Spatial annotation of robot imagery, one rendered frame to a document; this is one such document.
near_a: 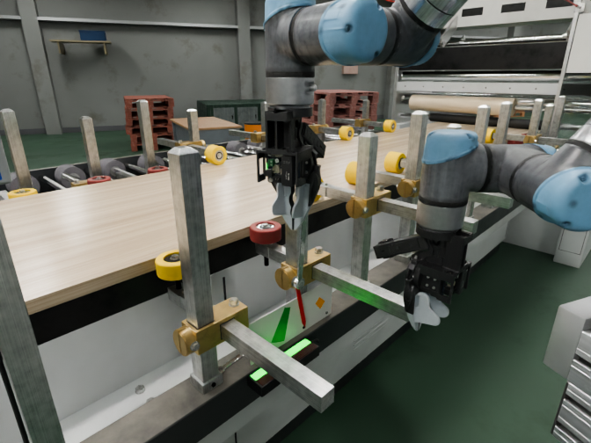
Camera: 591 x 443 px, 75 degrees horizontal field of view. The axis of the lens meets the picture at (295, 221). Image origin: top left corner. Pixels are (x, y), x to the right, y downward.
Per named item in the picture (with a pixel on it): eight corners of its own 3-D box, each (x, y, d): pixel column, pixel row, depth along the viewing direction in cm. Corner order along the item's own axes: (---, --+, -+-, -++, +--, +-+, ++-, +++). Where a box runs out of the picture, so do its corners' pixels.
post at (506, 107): (492, 211, 176) (513, 101, 159) (489, 213, 174) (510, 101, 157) (484, 209, 178) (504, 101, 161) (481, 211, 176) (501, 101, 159)
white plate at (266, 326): (331, 314, 96) (333, 279, 93) (251, 366, 79) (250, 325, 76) (330, 312, 97) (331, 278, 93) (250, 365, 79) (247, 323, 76)
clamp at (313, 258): (330, 272, 92) (331, 253, 90) (290, 294, 83) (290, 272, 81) (312, 265, 95) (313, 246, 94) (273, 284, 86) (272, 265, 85)
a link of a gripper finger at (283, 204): (266, 236, 66) (265, 184, 63) (280, 224, 72) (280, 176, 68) (282, 238, 65) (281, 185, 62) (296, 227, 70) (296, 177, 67)
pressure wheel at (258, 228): (288, 265, 101) (288, 223, 96) (265, 275, 95) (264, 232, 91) (267, 255, 106) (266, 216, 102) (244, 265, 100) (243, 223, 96)
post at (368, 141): (366, 302, 110) (378, 132, 93) (359, 308, 108) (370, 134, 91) (355, 298, 112) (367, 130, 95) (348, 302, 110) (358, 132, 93)
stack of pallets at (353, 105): (295, 146, 729) (295, 90, 693) (340, 143, 759) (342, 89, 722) (324, 160, 609) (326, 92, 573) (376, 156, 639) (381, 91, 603)
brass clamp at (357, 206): (391, 208, 105) (393, 191, 103) (362, 221, 96) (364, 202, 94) (372, 204, 109) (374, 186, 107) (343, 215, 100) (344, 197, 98)
